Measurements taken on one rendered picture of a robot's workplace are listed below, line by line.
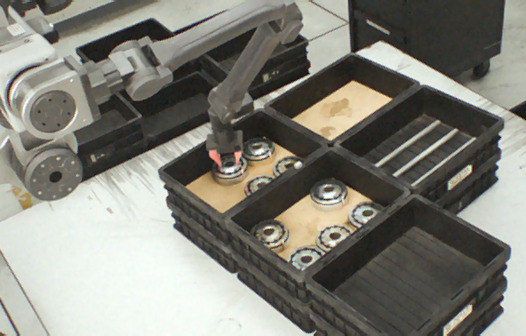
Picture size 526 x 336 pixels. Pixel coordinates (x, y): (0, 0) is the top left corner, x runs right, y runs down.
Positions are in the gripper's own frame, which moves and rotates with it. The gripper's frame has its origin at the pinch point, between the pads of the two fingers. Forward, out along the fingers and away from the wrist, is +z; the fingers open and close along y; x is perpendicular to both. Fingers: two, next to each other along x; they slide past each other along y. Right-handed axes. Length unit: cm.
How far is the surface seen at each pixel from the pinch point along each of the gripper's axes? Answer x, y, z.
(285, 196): 17.9, -15.8, -0.8
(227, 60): -121, 7, 41
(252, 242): 39.3, -7.2, -6.6
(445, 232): 37, -55, 0
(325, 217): 22.9, -26.0, 3.7
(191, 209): 17.2, 10.5, 0.6
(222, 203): 12.6, 2.3, 3.8
